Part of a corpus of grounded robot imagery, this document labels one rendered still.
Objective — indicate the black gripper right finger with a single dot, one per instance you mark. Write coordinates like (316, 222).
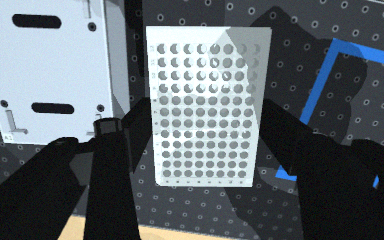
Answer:
(332, 178)

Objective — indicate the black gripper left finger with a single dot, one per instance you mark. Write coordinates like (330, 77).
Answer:
(35, 206)

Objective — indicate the blue tape square outline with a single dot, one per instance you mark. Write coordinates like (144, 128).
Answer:
(335, 47)

